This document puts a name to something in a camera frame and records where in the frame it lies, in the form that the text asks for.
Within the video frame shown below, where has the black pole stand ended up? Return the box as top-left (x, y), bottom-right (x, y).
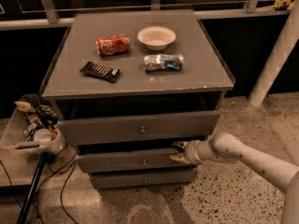
top-left (16, 153), bottom-right (48, 224)

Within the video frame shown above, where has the white diagonal support column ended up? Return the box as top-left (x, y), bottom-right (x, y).
top-left (248, 0), bottom-right (299, 107)

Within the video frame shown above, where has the black striped snack bar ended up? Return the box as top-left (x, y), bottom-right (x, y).
top-left (79, 62), bottom-right (121, 83)

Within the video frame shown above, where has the silver blue snack bag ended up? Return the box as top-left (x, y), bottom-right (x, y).
top-left (144, 54), bottom-right (184, 72)

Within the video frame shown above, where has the grey drawer cabinet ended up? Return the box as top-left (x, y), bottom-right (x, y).
top-left (39, 9), bottom-right (235, 190)

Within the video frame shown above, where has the white paper bowl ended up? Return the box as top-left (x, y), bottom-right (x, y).
top-left (137, 26), bottom-right (177, 51)

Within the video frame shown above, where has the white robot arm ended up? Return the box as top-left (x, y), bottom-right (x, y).
top-left (170, 133), bottom-right (299, 224)

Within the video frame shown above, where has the black floor cable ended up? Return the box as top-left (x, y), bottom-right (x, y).
top-left (0, 145), bottom-right (80, 224)

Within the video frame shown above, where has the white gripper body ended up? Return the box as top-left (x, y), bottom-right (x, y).
top-left (184, 140), bottom-right (202, 164)

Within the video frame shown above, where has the grey top drawer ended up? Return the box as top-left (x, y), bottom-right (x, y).
top-left (58, 111), bottom-right (220, 146)

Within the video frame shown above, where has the yellow object on ledge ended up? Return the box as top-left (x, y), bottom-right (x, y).
top-left (274, 0), bottom-right (293, 10)

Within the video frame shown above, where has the crushed orange soda can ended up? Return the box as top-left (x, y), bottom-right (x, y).
top-left (95, 34), bottom-right (130, 56)

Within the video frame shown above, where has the grey metal railing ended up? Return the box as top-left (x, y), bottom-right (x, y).
top-left (0, 0), bottom-right (294, 31)

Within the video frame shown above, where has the clear plastic trash bin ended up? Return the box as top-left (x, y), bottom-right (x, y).
top-left (0, 94), bottom-right (66, 156)

